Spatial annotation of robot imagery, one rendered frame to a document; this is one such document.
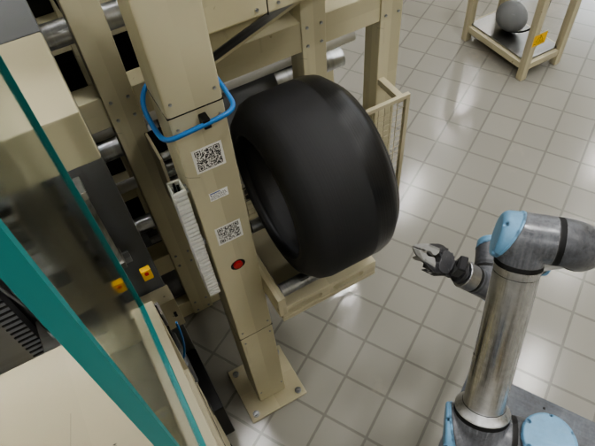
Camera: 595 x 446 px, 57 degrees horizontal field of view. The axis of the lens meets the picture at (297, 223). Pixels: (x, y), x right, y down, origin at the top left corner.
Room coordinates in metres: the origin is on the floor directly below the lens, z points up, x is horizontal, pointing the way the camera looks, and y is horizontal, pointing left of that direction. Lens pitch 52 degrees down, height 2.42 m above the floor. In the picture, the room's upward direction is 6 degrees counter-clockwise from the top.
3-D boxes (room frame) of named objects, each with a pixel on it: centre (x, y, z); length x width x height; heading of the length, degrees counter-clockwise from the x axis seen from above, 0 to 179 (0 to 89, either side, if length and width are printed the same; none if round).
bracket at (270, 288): (1.04, 0.15, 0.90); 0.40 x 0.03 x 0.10; 25
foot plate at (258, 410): (0.99, 0.22, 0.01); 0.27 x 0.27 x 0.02; 25
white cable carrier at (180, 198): (0.92, 0.28, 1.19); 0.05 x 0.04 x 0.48; 25
